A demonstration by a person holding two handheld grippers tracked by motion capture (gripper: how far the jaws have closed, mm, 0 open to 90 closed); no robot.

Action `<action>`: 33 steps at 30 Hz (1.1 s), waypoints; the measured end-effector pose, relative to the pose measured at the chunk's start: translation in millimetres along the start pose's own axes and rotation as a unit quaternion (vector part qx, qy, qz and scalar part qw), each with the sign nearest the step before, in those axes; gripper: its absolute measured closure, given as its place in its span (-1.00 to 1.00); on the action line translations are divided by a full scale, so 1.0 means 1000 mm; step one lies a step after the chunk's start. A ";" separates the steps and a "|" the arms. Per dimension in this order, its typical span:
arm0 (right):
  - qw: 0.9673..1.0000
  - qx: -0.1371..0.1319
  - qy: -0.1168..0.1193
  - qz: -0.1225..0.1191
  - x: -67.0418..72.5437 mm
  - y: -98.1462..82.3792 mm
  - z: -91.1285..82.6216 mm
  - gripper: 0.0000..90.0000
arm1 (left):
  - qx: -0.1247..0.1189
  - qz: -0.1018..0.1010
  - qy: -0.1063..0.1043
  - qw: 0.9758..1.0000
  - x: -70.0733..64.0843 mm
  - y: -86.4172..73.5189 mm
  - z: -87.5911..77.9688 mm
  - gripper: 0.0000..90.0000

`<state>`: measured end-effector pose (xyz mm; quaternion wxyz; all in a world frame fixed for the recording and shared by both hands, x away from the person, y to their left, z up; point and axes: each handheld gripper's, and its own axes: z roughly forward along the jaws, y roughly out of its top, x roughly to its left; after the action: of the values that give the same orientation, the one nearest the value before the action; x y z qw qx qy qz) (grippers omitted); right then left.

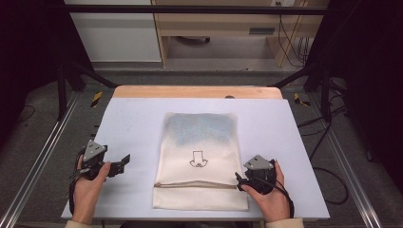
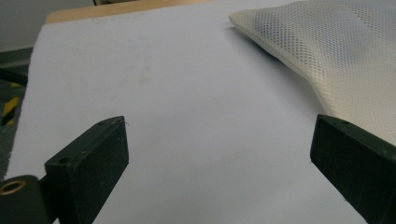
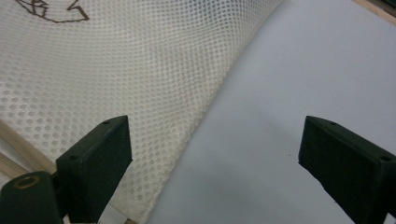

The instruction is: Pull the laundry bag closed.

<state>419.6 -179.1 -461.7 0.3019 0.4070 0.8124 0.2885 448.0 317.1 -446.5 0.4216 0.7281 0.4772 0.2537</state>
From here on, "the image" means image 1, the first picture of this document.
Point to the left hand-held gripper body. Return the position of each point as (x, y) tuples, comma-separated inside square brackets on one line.
[(93, 157)]

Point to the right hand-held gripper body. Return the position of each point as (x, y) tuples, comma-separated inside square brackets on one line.
[(259, 175)]

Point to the cream mesh zipper laundry bag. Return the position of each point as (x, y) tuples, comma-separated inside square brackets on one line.
[(199, 136)]

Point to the person's right hand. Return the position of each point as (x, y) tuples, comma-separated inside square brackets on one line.
[(272, 202)]

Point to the person's left hand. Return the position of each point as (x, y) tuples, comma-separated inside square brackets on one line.
[(85, 193)]

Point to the person's right cream sleeve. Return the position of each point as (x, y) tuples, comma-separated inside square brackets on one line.
[(285, 224)]

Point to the person's cream sleeve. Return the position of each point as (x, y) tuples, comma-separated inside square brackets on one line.
[(285, 224), (76, 224)]

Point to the yellow black tape strip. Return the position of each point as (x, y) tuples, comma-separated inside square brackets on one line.
[(96, 98), (297, 99)]

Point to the person's left cream sleeve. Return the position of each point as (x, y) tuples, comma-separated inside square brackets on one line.
[(76, 224)]

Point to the black metal stand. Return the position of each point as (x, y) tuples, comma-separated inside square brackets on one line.
[(61, 91), (325, 95)]

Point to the wooden table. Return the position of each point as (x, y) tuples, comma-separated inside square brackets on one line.
[(190, 91)]

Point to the white cabinet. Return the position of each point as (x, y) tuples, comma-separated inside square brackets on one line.
[(117, 34)]

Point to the light wooden desk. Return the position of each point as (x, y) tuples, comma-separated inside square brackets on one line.
[(221, 25)]

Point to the aluminium floor rail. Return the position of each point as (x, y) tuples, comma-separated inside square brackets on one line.
[(348, 171), (41, 158)]

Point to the black horizontal frame bar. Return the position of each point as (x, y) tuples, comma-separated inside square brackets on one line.
[(190, 9)]

